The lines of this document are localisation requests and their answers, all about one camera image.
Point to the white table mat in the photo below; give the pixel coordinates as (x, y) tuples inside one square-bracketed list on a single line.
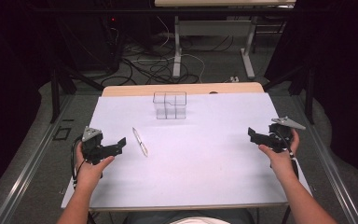
[(192, 168)]

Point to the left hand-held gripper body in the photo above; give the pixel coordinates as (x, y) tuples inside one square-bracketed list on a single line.
[(90, 146)]

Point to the black metal stand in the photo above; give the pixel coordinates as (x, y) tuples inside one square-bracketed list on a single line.
[(57, 90), (306, 90)]

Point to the wooden table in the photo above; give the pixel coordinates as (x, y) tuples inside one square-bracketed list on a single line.
[(136, 89)]

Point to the black computer tower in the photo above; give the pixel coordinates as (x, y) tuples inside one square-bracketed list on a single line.
[(90, 40)]

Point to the person's torso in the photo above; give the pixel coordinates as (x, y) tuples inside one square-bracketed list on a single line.
[(192, 217)]

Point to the person's right hand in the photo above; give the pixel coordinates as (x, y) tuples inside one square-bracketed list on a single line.
[(281, 163)]

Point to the white power strip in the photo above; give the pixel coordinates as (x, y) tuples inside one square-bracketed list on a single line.
[(234, 79)]

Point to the person's left hand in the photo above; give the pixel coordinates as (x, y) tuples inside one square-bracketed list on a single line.
[(88, 174)]

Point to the clear plastic organizer box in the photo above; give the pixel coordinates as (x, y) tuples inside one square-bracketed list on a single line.
[(170, 105)]

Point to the metal floor rail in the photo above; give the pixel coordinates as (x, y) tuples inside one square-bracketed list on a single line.
[(24, 168), (329, 168)]

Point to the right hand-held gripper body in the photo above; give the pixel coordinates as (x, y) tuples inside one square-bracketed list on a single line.
[(279, 137)]

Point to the white desk with metal legs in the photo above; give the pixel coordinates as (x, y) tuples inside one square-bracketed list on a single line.
[(213, 28)]

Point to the silver pen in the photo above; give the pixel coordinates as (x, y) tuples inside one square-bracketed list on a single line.
[(140, 143)]

